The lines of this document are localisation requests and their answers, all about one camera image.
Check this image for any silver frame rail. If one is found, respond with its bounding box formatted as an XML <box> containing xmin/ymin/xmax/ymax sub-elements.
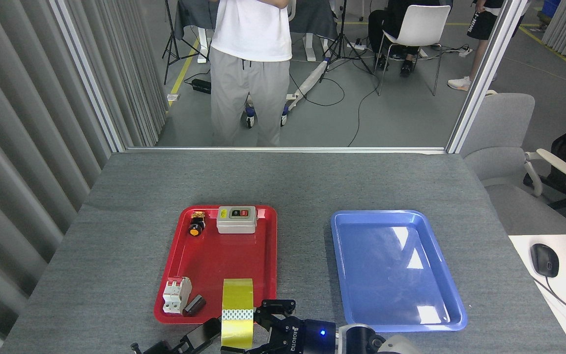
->
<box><xmin>125</xmin><ymin>146</ymin><xmax>448</xmax><ymax>154</ymax></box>

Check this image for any white desk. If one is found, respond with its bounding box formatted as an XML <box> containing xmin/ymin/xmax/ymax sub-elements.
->
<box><xmin>508</xmin><ymin>234</ymin><xmax>566</xmax><ymax>354</ymax></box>

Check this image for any black computer mouse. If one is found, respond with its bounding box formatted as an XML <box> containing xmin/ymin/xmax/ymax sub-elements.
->
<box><xmin>531</xmin><ymin>243</ymin><xmax>560</xmax><ymax>278</ymax></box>

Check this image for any standing person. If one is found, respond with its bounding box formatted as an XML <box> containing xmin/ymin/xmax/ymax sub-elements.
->
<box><xmin>209</xmin><ymin>0</ymin><xmax>293</xmax><ymax>147</ymax></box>

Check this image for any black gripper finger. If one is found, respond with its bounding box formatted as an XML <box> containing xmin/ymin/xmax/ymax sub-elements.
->
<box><xmin>131</xmin><ymin>342</ymin><xmax>188</xmax><ymax>354</ymax></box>
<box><xmin>183</xmin><ymin>318</ymin><xmax>222</xmax><ymax>351</ymax></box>
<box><xmin>255</xmin><ymin>299</ymin><xmax>297</xmax><ymax>331</ymax></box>
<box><xmin>244</xmin><ymin>337</ymin><xmax>291</xmax><ymax>354</ymax></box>

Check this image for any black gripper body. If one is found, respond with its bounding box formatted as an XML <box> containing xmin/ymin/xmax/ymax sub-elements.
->
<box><xmin>283</xmin><ymin>319</ymin><xmax>339</xmax><ymax>354</ymax></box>

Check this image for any blue plastic tray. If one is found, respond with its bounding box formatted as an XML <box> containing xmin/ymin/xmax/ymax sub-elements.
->
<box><xmin>331</xmin><ymin>210</ymin><xmax>468</xmax><ymax>332</ymax></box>

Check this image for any silver frame post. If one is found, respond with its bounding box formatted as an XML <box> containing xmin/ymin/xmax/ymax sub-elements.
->
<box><xmin>446</xmin><ymin>0</ymin><xmax>529</xmax><ymax>154</ymax></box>
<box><xmin>50</xmin><ymin>0</ymin><xmax>127</xmax><ymax>153</ymax></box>

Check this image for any black floor cable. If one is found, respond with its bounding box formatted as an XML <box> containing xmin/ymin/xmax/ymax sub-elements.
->
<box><xmin>348</xmin><ymin>74</ymin><xmax>381</xmax><ymax>147</ymax></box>

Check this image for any yellow tape roll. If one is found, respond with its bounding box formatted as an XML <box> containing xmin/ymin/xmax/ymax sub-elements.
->
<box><xmin>221</xmin><ymin>278</ymin><xmax>255</xmax><ymax>351</ymax></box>

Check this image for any black tripod stand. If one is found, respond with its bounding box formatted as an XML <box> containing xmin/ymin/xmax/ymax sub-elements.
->
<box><xmin>163</xmin><ymin>0</ymin><xmax>211</xmax><ymax>85</ymax></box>
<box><xmin>320</xmin><ymin>0</ymin><xmax>375</xmax><ymax>82</ymax></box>

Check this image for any grey office chair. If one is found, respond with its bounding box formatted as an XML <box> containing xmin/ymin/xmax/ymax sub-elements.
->
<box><xmin>460</xmin><ymin>92</ymin><xmax>566</xmax><ymax>236</ymax></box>

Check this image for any small black block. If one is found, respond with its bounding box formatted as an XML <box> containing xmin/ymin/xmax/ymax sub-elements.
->
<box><xmin>183</xmin><ymin>294</ymin><xmax>207</xmax><ymax>317</ymax></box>

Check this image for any yellow round push button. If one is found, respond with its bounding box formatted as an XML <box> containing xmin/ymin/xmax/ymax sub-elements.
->
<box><xmin>188</xmin><ymin>211</ymin><xmax>206</xmax><ymax>237</ymax></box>

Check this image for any red plastic tray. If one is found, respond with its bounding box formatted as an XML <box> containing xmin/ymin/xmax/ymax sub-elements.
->
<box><xmin>154</xmin><ymin>205</ymin><xmax>278</xmax><ymax>325</ymax></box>

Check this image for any white stand on wheels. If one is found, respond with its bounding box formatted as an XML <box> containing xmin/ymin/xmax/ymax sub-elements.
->
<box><xmin>245</xmin><ymin>58</ymin><xmax>332</xmax><ymax>129</ymax></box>

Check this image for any person in black shorts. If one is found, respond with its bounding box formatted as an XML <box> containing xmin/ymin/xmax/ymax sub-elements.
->
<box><xmin>448</xmin><ymin>0</ymin><xmax>529</xmax><ymax>91</ymax></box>

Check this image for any white chair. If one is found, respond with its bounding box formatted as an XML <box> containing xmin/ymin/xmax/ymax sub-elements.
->
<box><xmin>375</xmin><ymin>5</ymin><xmax>452</xmax><ymax>96</ymax></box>

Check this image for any white circuit breaker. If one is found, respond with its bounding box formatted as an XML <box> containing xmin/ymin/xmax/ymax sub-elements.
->
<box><xmin>162</xmin><ymin>276</ymin><xmax>193</xmax><ymax>314</ymax></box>

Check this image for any grey push button switch box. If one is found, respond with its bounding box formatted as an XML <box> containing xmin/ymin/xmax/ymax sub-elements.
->
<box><xmin>216</xmin><ymin>206</ymin><xmax>257</xmax><ymax>235</ymax></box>

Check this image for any seated person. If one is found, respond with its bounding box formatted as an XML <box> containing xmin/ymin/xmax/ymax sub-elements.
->
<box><xmin>368</xmin><ymin>0</ymin><xmax>453</xmax><ymax>77</ymax></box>

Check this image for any black mouse cable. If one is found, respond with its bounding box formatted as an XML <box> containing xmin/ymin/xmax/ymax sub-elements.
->
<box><xmin>531</xmin><ymin>275</ymin><xmax>566</xmax><ymax>330</ymax></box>

